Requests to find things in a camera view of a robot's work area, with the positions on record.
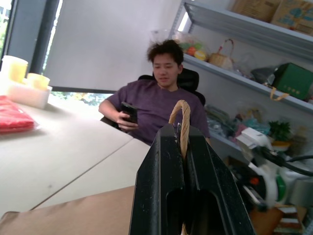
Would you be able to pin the cardboard box with blue print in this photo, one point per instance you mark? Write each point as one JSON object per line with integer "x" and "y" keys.
{"x": 293, "y": 14}

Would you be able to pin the wooden crate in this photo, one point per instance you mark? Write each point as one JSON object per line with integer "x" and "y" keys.
{"x": 278, "y": 220}

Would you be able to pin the white plastic tray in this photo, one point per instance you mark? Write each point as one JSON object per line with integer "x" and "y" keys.
{"x": 29, "y": 96}

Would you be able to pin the white and green appliance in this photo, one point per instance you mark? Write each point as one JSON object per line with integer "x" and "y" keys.
{"x": 274, "y": 186}

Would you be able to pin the tall pale yellow cup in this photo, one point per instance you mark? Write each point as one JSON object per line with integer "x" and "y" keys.
{"x": 14, "y": 68}

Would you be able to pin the plain brown cardboard box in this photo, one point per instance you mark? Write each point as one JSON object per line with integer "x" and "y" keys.
{"x": 255, "y": 8}

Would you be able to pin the black smartphone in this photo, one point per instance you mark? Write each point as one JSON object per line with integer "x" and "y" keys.
{"x": 130, "y": 110}

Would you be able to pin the seated person in purple shirt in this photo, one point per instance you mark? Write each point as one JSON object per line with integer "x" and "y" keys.
{"x": 156, "y": 102}

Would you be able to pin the woven wicker basket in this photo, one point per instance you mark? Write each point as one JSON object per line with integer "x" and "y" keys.
{"x": 220, "y": 60}

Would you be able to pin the red cloth in clear wrap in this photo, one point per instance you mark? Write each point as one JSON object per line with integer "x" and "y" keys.
{"x": 13, "y": 117}

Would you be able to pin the dark window frame post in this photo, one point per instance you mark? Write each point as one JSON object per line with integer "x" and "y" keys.
{"x": 31, "y": 31}

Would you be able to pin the grey metal shelving unit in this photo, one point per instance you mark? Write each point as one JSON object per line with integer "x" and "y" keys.
{"x": 244, "y": 34}

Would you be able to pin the small green potted plant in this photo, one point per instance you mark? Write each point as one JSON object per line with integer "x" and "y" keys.
{"x": 280, "y": 131}

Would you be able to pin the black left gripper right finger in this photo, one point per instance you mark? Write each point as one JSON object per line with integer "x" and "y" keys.
{"x": 215, "y": 186}

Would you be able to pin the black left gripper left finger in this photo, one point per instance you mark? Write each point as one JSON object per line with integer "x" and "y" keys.
{"x": 156, "y": 186}

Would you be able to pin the white roller blind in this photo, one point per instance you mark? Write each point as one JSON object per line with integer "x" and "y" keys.
{"x": 102, "y": 44}

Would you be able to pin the small white carton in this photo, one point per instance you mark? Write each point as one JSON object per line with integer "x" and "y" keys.
{"x": 252, "y": 137}

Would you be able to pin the clear bag of toy fruit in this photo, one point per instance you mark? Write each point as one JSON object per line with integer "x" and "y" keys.
{"x": 193, "y": 47}

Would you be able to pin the green gift box, yellow ribbon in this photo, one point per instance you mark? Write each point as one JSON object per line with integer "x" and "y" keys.
{"x": 293, "y": 80}

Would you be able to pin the short pale yellow cup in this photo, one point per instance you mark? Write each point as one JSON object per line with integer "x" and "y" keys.
{"x": 39, "y": 80}

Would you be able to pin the person's right hand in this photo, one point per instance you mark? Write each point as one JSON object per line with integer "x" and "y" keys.
{"x": 123, "y": 121}

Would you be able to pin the black office chair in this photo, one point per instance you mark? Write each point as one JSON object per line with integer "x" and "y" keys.
{"x": 189, "y": 78}

